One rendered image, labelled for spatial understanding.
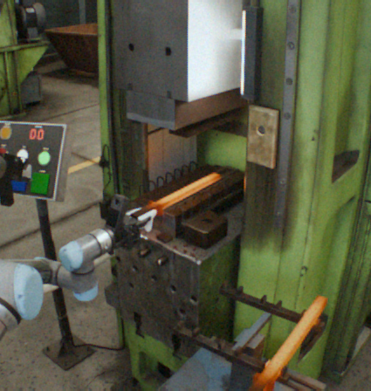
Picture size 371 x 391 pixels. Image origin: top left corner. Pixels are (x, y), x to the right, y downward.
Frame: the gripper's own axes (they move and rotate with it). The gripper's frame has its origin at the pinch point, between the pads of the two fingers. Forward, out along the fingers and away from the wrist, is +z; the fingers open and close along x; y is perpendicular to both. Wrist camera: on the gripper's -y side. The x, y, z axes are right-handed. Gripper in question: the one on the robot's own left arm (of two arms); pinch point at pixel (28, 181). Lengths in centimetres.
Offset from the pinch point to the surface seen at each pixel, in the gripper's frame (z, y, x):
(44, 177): 8.2, 2.4, -1.9
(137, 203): 10.0, -2.4, -38.4
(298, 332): -28, -30, -95
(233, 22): -11, 55, -67
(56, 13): 682, 393, 442
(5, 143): 9.0, 13.7, 19.3
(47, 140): 9.0, 16.2, 0.0
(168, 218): 5, -6, -51
